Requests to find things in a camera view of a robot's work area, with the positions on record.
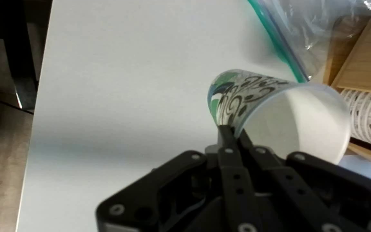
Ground patterned paper cup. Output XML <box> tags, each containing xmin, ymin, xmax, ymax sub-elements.
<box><xmin>206</xmin><ymin>69</ymin><xmax>352</xmax><ymax>167</ymax></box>

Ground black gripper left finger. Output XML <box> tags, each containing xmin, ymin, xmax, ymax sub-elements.
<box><xmin>95</xmin><ymin>124</ymin><xmax>264</xmax><ymax>232</ymax></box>

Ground stack of paper cups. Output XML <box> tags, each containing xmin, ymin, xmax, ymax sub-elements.
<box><xmin>339</xmin><ymin>88</ymin><xmax>371</xmax><ymax>153</ymax></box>

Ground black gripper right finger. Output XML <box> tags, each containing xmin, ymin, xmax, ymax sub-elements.
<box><xmin>238</xmin><ymin>128</ymin><xmax>371</xmax><ymax>232</ymax></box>

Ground clear green-edged zip bag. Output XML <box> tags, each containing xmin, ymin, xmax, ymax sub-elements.
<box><xmin>247</xmin><ymin>0</ymin><xmax>371</xmax><ymax>86</ymax></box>

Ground wooden cup dispenser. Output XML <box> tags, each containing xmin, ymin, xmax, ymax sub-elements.
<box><xmin>322</xmin><ymin>8</ymin><xmax>371</xmax><ymax>173</ymax></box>

